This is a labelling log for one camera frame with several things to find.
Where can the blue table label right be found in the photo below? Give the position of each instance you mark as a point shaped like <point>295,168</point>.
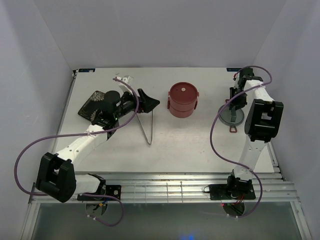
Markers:
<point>233,69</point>

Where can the blue table label left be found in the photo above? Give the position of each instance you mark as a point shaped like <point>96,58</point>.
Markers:
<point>86,70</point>

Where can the metal serving tongs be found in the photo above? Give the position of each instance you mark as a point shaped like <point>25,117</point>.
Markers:
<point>145,122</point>

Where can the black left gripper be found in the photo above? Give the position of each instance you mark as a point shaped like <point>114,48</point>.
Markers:
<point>146,104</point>

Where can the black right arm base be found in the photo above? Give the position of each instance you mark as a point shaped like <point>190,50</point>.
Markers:
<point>224,192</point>

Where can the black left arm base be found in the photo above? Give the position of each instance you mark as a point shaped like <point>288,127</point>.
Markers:
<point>110,190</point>

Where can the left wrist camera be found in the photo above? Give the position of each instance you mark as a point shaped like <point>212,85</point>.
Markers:
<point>124,82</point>

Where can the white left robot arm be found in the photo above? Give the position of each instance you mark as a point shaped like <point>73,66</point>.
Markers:
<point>57,171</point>

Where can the black floral rectangular plate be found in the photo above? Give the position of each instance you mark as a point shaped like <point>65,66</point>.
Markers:
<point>89,109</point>

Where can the aluminium front rail frame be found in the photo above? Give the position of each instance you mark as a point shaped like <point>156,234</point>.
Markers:
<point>147,188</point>

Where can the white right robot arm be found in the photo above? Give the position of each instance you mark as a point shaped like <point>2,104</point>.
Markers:
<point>261,125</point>

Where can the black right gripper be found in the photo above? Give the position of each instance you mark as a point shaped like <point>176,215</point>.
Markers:
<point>239,104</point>

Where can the blue table label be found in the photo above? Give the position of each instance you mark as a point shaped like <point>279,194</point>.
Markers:
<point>233,69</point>
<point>86,70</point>

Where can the pink lunch bowl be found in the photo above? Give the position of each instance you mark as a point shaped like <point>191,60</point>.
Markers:
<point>180,114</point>
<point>181,107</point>

